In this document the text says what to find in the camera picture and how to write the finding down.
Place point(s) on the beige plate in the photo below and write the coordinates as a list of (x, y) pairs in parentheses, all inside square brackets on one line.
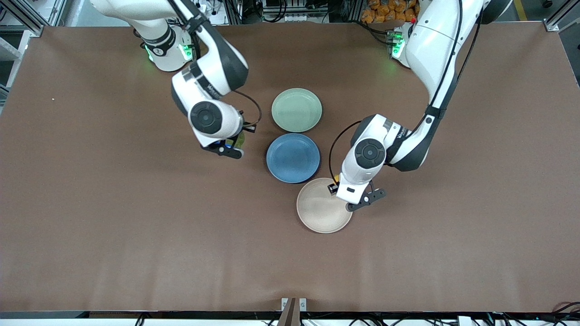
[(317, 213)]

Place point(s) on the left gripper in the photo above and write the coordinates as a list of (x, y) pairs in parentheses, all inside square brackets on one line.
[(336, 187)]

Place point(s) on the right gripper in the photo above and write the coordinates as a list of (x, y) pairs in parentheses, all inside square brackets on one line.
[(240, 138)]

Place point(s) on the aluminium frame corner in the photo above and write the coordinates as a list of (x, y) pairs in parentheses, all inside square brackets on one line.
[(559, 20), (27, 22)]

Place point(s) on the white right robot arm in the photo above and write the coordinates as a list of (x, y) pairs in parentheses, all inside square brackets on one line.
[(213, 77)]

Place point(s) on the small white mounting bracket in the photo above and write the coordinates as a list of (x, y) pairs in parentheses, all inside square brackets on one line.
[(284, 304), (302, 304)]

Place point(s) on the pale green plate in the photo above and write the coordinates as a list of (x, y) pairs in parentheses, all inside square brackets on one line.
[(297, 110)]

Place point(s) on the green lettuce leaf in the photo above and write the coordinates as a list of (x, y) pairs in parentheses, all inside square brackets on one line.
[(239, 139)]

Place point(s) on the pile of orange packets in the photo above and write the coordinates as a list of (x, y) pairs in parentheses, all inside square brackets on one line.
[(385, 11)]

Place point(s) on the blue plate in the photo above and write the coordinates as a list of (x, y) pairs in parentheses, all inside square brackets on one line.
[(293, 158)]

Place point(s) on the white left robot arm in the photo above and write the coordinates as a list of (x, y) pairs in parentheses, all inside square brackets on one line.
[(435, 45)]

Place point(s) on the white power strip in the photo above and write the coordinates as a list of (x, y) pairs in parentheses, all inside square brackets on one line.
[(295, 17)]

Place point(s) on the black table edge rail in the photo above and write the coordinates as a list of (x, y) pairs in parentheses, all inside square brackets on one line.
[(136, 314)]

